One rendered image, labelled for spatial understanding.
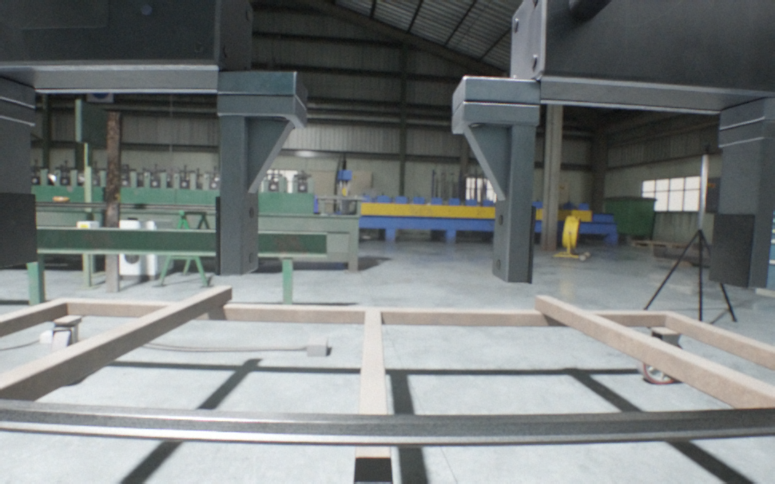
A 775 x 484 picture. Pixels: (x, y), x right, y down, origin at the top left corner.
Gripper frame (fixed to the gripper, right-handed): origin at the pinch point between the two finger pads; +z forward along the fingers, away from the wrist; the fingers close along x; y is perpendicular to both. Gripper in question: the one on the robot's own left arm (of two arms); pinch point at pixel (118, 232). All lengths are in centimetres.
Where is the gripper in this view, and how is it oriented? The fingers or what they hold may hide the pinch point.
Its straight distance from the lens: 25.5
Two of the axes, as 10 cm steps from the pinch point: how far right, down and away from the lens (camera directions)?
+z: -0.3, 10.0, 0.8
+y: -0.1, -0.8, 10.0
